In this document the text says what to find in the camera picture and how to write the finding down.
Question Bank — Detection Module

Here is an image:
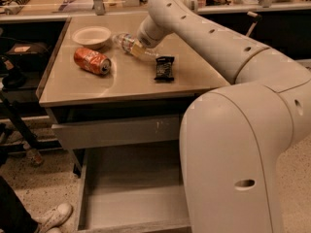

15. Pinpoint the white paper bowl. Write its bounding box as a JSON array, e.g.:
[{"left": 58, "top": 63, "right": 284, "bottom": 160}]
[{"left": 72, "top": 26, "right": 111, "bottom": 50}]

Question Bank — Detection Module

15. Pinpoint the black stand leg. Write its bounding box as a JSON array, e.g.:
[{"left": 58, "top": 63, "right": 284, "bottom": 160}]
[{"left": 0, "top": 92, "right": 39, "bottom": 148}]

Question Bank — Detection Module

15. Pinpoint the black snack bar wrapper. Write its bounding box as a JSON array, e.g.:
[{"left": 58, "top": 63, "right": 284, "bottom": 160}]
[{"left": 155, "top": 56, "right": 175, "bottom": 82}]

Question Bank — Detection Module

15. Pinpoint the closed grey top drawer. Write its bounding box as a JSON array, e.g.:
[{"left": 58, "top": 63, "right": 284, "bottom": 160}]
[{"left": 52, "top": 115, "right": 180, "bottom": 150}]

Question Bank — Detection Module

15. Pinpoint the black bag with tag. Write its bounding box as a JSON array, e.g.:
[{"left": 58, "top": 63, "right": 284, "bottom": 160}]
[{"left": 5, "top": 42, "right": 50, "bottom": 72}]

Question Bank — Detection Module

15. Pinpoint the dark trouser leg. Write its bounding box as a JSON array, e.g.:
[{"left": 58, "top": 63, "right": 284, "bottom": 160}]
[{"left": 0, "top": 177, "right": 39, "bottom": 233}]

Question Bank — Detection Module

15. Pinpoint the small bottle on floor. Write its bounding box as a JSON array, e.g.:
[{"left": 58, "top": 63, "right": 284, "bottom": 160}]
[{"left": 23, "top": 143, "right": 44, "bottom": 167}]

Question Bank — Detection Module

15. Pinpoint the crushed orange soda can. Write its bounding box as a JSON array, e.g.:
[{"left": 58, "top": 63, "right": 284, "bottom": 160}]
[{"left": 74, "top": 48, "right": 112, "bottom": 75}]

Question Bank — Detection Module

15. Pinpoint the black coiled device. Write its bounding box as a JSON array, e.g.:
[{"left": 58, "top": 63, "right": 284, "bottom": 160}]
[{"left": 4, "top": 0, "right": 30, "bottom": 15}]

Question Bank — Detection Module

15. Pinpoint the open grey middle drawer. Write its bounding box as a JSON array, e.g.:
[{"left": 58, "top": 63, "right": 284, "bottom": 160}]
[{"left": 75, "top": 141, "right": 191, "bottom": 233}]

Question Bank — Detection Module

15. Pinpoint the white stick with black handle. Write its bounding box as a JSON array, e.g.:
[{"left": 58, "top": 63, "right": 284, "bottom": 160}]
[{"left": 246, "top": 12, "right": 262, "bottom": 37}]

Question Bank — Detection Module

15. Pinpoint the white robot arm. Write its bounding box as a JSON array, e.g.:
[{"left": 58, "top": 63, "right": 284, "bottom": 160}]
[{"left": 137, "top": 0, "right": 311, "bottom": 233}]

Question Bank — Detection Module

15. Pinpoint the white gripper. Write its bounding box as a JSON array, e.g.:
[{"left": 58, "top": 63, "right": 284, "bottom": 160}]
[{"left": 130, "top": 17, "right": 169, "bottom": 57}]

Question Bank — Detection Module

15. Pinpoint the clear plastic water bottle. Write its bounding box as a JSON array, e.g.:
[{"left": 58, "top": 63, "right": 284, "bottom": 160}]
[{"left": 112, "top": 33, "right": 159, "bottom": 61}]

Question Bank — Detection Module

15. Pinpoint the white sneaker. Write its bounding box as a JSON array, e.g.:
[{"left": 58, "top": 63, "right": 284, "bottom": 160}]
[{"left": 34, "top": 203, "right": 73, "bottom": 233}]

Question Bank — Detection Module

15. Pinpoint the grey drawer cabinet with counter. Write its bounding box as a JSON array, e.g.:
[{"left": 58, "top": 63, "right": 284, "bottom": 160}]
[{"left": 37, "top": 13, "right": 227, "bottom": 170}]

